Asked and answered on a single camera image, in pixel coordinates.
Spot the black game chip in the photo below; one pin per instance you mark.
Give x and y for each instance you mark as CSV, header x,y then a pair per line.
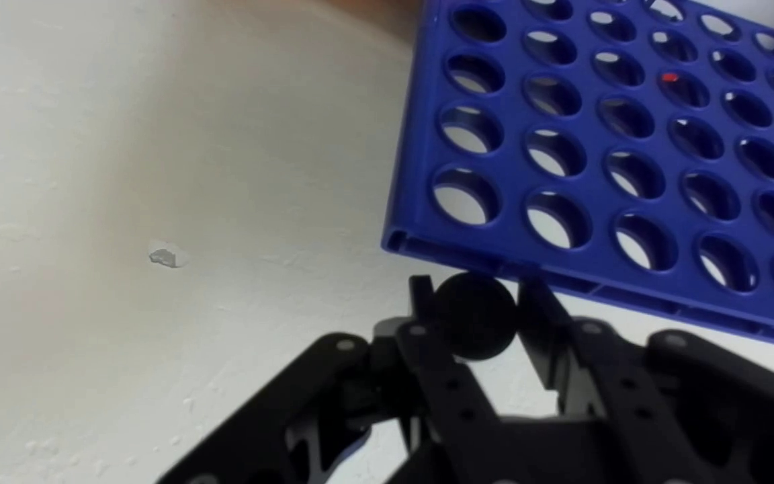
x,y
471,313

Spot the red game chip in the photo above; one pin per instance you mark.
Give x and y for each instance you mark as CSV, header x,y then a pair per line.
x,y
669,79

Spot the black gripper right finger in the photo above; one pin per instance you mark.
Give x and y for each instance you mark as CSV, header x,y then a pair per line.
x,y
638,393

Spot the blue connect four gameboard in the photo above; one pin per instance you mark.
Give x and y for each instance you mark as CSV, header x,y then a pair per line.
x,y
583,191

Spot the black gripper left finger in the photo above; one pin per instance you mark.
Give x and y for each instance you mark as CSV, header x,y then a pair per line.
x,y
440,393

